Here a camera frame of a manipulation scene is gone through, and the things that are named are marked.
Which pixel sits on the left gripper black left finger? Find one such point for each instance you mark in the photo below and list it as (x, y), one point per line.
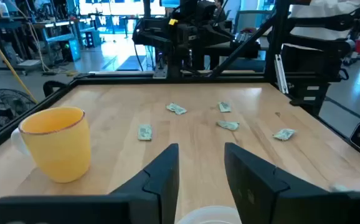
(159, 186)

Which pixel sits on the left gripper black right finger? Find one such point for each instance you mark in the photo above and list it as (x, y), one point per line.
(254, 186)

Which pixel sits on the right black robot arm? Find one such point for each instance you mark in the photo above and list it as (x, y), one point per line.
(173, 59)

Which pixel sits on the person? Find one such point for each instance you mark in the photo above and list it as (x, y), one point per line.
(219, 11)

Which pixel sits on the clear plastic round container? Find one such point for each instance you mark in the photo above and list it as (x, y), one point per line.
(211, 216)

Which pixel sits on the white aluminium bars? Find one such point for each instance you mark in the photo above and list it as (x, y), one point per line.
(281, 74)

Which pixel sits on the yellow ceramic mug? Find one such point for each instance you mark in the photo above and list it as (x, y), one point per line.
(58, 149)

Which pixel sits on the black equipment cart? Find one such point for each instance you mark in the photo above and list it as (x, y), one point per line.
(310, 62)

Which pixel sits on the blue workbench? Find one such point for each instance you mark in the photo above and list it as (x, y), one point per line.
(58, 37)

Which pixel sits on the black floor fan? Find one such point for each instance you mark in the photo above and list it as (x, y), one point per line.
(7, 107)

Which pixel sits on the white bottle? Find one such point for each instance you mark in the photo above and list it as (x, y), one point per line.
(3, 9)

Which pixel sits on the black metal table frame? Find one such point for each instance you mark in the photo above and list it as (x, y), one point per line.
(167, 81)

